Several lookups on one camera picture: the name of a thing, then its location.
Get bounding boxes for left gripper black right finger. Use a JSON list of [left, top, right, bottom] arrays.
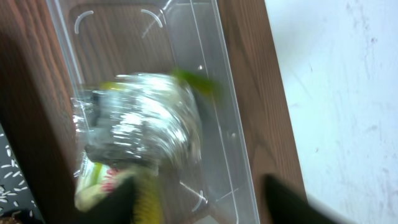
[[262, 174, 337, 224]]

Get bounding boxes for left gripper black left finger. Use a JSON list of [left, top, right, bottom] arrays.
[[79, 177, 138, 224]]

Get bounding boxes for silver green snack wrapper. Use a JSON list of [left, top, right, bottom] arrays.
[[72, 69, 218, 223]]

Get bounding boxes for pile of white rice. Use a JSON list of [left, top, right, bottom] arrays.
[[1, 143, 37, 218]]

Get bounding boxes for brown food scrap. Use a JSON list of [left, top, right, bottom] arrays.
[[0, 217, 20, 224]]

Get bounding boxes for black waste tray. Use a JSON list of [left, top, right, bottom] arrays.
[[0, 129, 44, 223]]

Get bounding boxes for clear plastic bin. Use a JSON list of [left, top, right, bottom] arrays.
[[48, 0, 259, 223]]

